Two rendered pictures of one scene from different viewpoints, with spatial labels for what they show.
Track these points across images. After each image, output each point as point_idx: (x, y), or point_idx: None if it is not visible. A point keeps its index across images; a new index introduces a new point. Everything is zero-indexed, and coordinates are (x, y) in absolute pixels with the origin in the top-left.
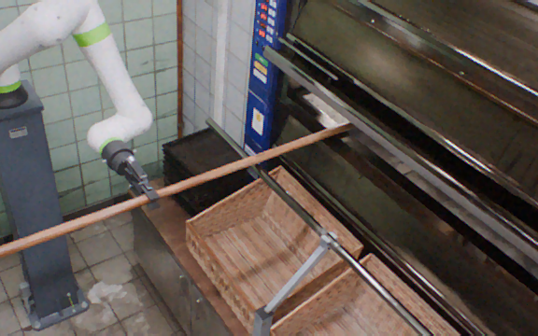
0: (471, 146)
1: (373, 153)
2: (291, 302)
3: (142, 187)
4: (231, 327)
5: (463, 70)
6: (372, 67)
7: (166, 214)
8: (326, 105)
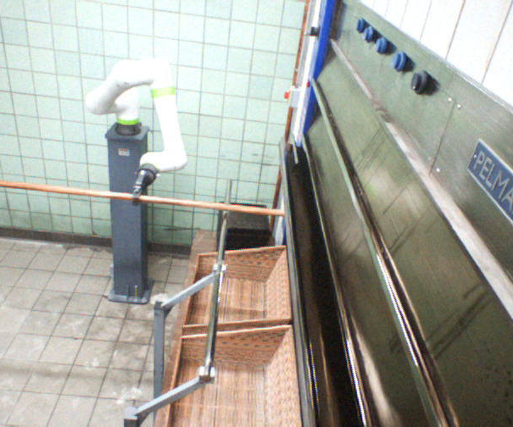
0: (331, 226)
1: None
2: None
3: (135, 190)
4: (175, 333)
5: None
6: (322, 161)
7: (203, 252)
8: None
